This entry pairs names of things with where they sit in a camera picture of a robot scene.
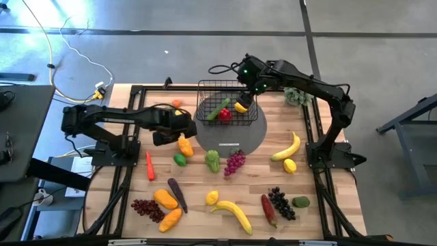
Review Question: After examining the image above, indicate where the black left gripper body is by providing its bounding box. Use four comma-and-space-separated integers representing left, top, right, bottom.
153, 112, 192, 135

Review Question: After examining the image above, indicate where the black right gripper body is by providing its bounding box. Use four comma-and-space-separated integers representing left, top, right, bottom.
238, 91, 256, 109

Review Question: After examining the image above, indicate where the yellow-orange bell pepper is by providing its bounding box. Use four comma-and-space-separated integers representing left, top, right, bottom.
177, 133, 195, 158

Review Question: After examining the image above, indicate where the green lime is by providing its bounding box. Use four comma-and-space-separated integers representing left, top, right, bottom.
173, 152, 188, 167

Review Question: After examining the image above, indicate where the red bell pepper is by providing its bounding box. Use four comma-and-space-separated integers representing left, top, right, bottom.
217, 107, 233, 122

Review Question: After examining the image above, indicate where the green cucumber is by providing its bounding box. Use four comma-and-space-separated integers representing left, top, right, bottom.
206, 98, 231, 122

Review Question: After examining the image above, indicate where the orange-red carrot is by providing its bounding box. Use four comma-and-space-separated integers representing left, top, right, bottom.
145, 150, 156, 182

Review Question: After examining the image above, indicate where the magenta grape bunch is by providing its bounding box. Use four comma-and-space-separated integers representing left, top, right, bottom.
223, 148, 246, 181

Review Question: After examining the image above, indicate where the dark purple eggplant toy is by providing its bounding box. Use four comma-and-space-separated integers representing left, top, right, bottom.
167, 177, 188, 215

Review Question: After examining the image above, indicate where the yellow-orange mango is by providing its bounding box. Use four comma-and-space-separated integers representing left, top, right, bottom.
152, 189, 180, 210

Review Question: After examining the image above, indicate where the yellow banana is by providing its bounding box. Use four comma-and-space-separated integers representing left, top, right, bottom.
270, 131, 302, 162
210, 200, 254, 236

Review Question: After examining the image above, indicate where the dark red grape bunch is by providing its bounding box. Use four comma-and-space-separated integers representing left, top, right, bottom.
130, 199, 166, 224

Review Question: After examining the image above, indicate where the dark red chili pepper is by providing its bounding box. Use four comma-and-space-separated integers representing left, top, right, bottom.
261, 193, 279, 228

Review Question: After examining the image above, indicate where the black grape bunch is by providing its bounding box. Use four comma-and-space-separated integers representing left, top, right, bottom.
268, 186, 297, 221

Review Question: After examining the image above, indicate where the dark green avocado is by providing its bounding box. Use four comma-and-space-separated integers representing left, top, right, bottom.
292, 195, 311, 208

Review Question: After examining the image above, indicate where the grey round woven placemat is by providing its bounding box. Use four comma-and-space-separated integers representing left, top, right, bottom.
192, 98, 268, 159

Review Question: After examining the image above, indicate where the potted green plant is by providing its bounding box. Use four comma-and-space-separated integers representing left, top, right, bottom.
283, 87, 313, 107

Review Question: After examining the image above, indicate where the white booklet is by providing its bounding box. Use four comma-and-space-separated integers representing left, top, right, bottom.
70, 156, 95, 175

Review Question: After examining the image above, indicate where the white mug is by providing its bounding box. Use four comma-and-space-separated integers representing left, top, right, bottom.
32, 188, 55, 207

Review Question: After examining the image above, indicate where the black desk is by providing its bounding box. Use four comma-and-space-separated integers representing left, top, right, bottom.
0, 84, 91, 192

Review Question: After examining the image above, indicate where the black desk gadget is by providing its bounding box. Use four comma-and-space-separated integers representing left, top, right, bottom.
0, 131, 14, 167
0, 90, 16, 112

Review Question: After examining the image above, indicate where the black flat floor bar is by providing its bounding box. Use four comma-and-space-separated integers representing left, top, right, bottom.
0, 72, 36, 82

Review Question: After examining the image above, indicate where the grey metal cart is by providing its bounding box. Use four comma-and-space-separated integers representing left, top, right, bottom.
375, 92, 437, 201

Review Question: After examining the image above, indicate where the black flat device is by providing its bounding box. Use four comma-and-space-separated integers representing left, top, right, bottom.
0, 206, 25, 240

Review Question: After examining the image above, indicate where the black table frame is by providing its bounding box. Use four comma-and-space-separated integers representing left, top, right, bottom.
77, 77, 393, 242

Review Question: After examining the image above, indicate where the black wire basket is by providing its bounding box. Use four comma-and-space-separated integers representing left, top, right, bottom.
196, 79, 259, 126

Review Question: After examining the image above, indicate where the white floor cable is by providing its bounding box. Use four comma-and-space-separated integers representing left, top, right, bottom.
58, 15, 115, 90

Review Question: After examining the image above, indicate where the yellow floor cable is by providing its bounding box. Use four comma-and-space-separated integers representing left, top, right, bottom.
20, 0, 103, 103

